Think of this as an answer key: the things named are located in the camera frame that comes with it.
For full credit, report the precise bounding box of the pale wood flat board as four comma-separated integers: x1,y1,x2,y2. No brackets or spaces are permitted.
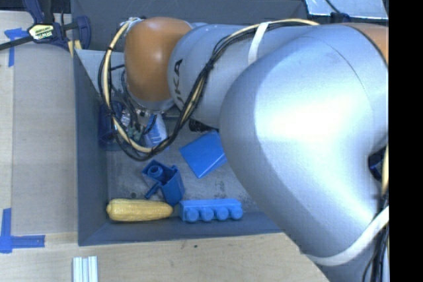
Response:
11,42,79,236

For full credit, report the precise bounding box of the yellow toy corn cob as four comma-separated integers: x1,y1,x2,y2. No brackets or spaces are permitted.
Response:
106,197,174,223

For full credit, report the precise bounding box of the grey metal bin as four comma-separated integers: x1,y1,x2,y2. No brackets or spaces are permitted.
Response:
69,0,310,247

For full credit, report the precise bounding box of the blue four-stud toy brick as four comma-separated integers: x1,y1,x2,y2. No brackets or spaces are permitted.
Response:
178,198,245,224

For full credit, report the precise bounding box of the blue flat wedge block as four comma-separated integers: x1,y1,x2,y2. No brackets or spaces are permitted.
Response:
178,129,229,180

